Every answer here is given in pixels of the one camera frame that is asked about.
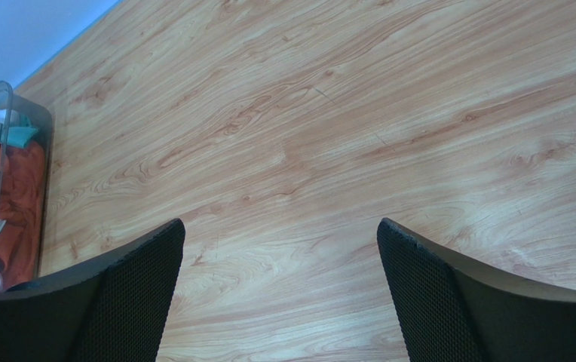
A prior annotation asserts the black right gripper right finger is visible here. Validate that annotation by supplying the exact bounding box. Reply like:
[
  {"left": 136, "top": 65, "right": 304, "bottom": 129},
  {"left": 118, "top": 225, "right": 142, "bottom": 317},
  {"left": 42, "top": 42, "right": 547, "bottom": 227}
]
[{"left": 376, "top": 218, "right": 576, "bottom": 361}]

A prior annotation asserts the clear plastic bin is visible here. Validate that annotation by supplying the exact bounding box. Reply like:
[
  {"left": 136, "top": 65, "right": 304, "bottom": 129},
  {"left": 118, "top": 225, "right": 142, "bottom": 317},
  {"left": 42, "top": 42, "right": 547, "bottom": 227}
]
[{"left": 0, "top": 81, "right": 54, "bottom": 291}]

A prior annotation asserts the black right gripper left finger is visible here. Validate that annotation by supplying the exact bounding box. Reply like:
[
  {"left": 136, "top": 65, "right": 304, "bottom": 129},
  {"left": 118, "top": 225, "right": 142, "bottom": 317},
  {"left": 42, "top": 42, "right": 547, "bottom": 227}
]
[{"left": 0, "top": 219, "right": 185, "bottom": 361}]

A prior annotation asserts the orange t shirt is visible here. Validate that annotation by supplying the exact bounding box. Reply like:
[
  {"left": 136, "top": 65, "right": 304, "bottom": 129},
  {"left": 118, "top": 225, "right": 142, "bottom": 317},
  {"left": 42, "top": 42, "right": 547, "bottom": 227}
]
[{"left": 0, "top": 139, "right": 47, "bottom": 290}]

